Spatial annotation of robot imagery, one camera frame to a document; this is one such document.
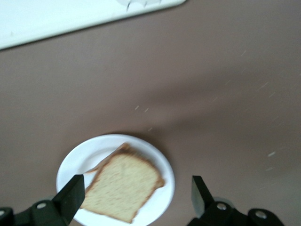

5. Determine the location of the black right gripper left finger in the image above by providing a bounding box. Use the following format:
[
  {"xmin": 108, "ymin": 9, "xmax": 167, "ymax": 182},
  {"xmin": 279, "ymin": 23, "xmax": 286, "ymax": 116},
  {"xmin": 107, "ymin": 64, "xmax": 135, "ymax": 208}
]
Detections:
[{"xmin": 0, "ymin": 174, "xmax": 85, "ymax": 226}]

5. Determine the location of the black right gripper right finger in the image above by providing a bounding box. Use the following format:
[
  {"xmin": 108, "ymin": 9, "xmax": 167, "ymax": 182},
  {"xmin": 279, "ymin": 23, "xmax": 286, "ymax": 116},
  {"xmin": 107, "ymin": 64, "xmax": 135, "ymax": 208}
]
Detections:
[{"xmin": 188, "ymin": 175, "xmax": 285, "ymax": 226}]

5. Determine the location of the white round plate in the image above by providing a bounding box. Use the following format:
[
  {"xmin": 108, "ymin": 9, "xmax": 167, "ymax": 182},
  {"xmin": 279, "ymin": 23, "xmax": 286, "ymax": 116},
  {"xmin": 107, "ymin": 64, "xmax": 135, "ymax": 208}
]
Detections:
[{"xmin": 56, "ymin": 134, "xmax": 176, "ymax": 226}]

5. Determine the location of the brown bread slice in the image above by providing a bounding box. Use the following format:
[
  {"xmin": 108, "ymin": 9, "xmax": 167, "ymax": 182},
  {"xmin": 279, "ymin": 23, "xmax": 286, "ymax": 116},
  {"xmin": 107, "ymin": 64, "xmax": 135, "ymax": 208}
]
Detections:
[
  {"xmin": 84, "ymin": 142, "xmax": 142, "ymax": 175},
  {"xmin": 81, "ymin": 155, "xmax": 165, "ymax": 224}
]

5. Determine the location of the cream tray with bear print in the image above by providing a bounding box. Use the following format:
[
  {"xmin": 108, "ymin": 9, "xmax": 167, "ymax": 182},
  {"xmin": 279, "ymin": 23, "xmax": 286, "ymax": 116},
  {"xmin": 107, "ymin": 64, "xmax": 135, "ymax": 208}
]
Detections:
[{"xmin": 0, "ymin": 0, "xmax": 187, "ymax": 51}]

